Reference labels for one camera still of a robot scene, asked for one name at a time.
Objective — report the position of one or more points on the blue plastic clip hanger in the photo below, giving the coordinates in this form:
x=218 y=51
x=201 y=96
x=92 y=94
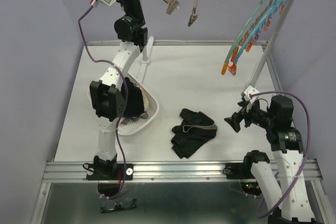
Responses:
x=277 y=7

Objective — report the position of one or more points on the black shorts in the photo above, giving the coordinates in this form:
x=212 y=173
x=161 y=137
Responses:
x=195 y=130
x=135 y=101

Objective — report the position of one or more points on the black underwear beige waistband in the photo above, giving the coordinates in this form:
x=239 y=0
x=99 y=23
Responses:
x=147 y=99

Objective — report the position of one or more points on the green plastic clip hanger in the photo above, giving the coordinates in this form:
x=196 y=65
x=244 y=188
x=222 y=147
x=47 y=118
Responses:
x=251 y=22

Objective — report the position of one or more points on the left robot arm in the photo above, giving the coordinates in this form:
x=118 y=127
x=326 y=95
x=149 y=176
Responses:
x=133 y=35

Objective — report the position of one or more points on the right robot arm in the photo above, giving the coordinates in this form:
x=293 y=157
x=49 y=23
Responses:
x=284 y=192

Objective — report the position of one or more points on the grey striped underwear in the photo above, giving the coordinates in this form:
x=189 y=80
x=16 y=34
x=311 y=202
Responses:
x=126 y=121

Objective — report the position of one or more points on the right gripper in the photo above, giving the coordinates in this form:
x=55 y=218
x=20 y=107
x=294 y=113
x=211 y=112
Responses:
x=235 y=119

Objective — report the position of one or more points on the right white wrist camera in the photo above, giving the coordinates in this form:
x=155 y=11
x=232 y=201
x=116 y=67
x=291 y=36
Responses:
x=248 y=94

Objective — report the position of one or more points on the black eyeglasses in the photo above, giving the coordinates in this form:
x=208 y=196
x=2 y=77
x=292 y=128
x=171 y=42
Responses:
x=114 y=206

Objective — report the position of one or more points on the aluminium mounting rail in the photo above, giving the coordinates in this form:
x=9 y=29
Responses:
x=143 y=172

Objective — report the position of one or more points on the white perforated plastic basket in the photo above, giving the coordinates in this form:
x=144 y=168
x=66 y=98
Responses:
x=147 y=119

